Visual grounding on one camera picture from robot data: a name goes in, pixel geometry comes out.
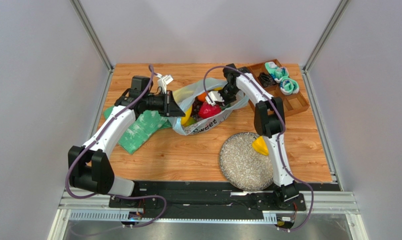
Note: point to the red fake dragon fruit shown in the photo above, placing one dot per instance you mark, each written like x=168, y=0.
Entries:
x=208, y=111

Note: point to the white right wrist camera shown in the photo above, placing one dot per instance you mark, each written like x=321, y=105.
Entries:
x=213, y=98

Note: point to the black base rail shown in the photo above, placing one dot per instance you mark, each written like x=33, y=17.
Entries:
x=190, y=200

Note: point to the black patterned rolled sock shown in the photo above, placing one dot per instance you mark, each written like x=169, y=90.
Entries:
x=266, y=80

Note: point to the orange fake fruit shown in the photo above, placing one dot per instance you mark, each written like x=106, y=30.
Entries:
x=202, y=97

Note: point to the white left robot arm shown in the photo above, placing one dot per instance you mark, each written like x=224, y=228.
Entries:
x=89, y=165

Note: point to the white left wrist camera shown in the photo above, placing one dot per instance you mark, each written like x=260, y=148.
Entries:
x=163, y=81

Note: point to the green white sock far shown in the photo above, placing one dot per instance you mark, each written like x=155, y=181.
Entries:
x=278, y=73

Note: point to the dark fake grapes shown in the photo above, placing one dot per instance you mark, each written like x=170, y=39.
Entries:
x=196, y=107

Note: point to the yellow fake bell pepper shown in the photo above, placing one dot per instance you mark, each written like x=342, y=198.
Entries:
x=259, y=145

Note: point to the green white cloth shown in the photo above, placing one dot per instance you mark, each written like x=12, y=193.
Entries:
x=141, y=130

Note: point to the yellow fake banana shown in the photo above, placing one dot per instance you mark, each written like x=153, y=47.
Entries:
x=186, y=116

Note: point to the speckled round plate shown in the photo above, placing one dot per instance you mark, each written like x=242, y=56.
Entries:
x=242, y=166

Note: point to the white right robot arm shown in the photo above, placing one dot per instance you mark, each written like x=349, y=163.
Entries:
x=269, y=123

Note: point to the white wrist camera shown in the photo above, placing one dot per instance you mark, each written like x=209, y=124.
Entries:
x=213, y=98
x=163, y=81

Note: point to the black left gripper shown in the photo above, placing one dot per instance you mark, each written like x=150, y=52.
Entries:
x=170, y=108

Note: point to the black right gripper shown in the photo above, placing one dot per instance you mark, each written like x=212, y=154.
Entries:
x=223, y=98

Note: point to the green white sock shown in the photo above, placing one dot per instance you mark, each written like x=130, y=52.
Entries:
x=289, y=86
x=278, y=73

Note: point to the wooden compartment tray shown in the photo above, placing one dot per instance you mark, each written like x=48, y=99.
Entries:
x=293, y=104

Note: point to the green white sock near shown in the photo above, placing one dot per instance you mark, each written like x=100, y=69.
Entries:
x=289, y=86

